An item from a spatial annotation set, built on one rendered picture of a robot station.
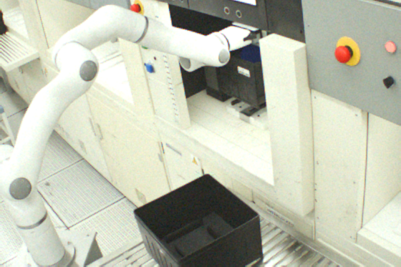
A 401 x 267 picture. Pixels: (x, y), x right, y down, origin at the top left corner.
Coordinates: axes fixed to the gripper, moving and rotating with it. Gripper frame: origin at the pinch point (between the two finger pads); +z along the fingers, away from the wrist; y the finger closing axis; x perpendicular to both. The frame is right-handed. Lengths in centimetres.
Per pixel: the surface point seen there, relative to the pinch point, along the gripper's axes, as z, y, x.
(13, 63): -38, -187, -43
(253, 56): 0.2, -1.4, -11.9
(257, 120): -8.7, 6.1, -32.3
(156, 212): -63, 16, -34
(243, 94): -10.3, 1.8, -22.1
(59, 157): -28, -183, -123
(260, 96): -10.0, 10.3, -20.4
